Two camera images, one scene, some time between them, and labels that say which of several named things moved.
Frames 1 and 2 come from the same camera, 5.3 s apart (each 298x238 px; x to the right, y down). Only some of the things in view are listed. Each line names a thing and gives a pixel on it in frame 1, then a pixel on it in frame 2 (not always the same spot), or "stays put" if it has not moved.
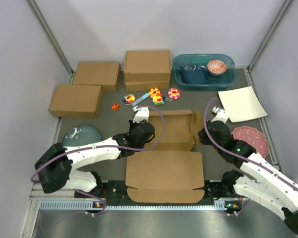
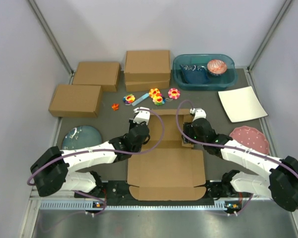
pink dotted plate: [257, 139] stays put
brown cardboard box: [167, 169] stays put
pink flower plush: [174, 93] stays put
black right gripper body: [203, 139] to [189, 130]
